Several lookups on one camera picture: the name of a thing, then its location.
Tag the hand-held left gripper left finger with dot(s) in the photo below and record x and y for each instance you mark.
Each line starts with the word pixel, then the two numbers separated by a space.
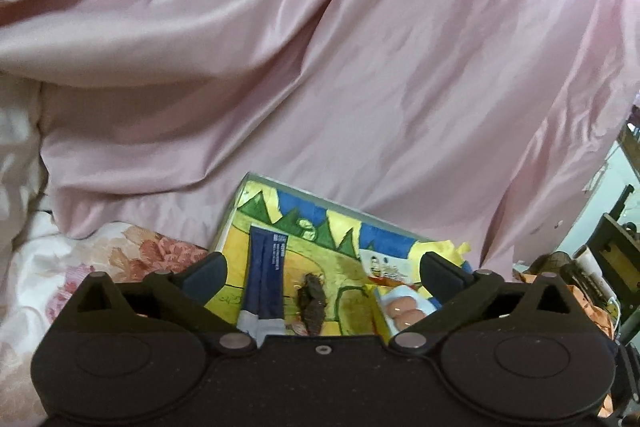
pixel 207 274

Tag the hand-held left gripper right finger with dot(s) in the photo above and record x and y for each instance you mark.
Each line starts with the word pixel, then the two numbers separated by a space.
pixel 440 274

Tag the dark blue snack packet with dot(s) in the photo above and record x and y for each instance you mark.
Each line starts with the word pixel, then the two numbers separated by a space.
pixel 262 277

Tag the colourful picture play mat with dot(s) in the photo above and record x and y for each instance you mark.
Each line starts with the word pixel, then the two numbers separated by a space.
pixel 345 267

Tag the yellow crinkled packet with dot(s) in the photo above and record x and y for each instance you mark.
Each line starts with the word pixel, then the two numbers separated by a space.
pixel 452 253

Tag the orange plastic bag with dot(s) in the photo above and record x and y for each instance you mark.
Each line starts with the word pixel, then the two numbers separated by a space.
pixel 597 307

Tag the floral bedsheet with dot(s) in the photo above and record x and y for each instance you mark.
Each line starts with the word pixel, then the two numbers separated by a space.
pixel 45 287

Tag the pink satin quilt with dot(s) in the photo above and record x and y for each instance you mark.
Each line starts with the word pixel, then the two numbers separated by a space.
pixel 320 57

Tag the black metal frame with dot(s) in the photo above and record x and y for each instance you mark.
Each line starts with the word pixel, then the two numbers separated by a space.
pixel 617 237

